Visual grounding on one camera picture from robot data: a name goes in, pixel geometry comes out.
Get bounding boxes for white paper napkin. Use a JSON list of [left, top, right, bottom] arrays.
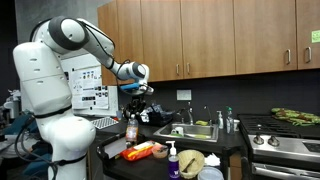
[[203, 152, 222, 168]]

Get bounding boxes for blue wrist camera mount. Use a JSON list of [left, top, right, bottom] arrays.
[[120, 82, 141, 92]]

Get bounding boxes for woven wicker basket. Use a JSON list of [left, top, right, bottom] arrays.
[[177, 149, 206, 180]]

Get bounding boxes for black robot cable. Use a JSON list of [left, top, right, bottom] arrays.
[[14, 114, 61, 180]]

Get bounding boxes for black countertop appliance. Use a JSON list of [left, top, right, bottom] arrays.
[[139, 103, 176, 128]]

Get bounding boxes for orange snack bag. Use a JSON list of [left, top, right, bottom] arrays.
[[119, 140, 158, 162]]

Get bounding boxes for white mug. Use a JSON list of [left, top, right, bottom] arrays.
[[171, 126, 185, 136]]

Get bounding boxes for purple soap pump bottle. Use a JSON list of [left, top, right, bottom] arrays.
[[165, 140, 181, 180]]

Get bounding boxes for green sticky note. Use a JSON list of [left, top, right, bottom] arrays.
[[311, 29, 320, 44]]

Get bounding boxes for spray bottle with green top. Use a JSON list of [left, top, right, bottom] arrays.
[[225, 106, 235, 135]]

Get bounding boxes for chrome kitchen faucet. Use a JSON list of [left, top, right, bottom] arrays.
[[180, 101, 195, 126]]

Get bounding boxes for clear bottle with orange label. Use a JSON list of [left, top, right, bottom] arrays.
[[125, 114, 140, 144]]

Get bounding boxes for stainless steel sink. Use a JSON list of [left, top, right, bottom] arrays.
[[153, 122, 220, 143]]

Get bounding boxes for metal fork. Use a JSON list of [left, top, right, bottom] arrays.
[[181, 157, 197, 174]]

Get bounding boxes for stainless gas stove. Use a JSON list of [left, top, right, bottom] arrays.
[[237, 113, 320, 180]]

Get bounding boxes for blue fabric chair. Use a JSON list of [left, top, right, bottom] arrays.
[[0, 111, 44, 141]]

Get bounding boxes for plastic bowl of orange food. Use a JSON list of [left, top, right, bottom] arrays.
[[151, 145, 170, 159]]

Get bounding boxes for clear soap dispenser bottle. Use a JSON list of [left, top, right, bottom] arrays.
[[216, 110, 225, 130]]

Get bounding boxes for white poster board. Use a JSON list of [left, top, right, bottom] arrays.
[[59, 53, 119, 118]]

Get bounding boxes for white lab machine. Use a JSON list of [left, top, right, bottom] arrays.
[[3, 89, 23, 121]]

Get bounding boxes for wooden wall cabinets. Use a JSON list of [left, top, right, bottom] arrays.
[[97, 0, 320, 87]]

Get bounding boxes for white wall outlet plate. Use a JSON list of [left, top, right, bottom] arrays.
[[176, 89, 193, 102]]

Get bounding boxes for green patterned oven mitt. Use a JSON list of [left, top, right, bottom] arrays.
[[270, 107, 320, 128]]

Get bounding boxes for black utility cart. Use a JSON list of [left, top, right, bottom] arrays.
[[96, 131, 231, 180]]

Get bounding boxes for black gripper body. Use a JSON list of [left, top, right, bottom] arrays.
[[127, 94, 148, 111]]

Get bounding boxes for silver stove knob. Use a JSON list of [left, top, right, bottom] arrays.
[[267, 135, 281, 148], [253, 133, 265, 146]]

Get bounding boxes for white plastic lid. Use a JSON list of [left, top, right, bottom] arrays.
[[197, 166, 225, 180]]

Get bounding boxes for thin chrome tap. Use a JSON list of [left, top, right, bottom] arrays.
[[203, 105, 214, 127]]

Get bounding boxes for white paper sheet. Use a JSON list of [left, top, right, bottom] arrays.
[[104, 137, 128, 160]]

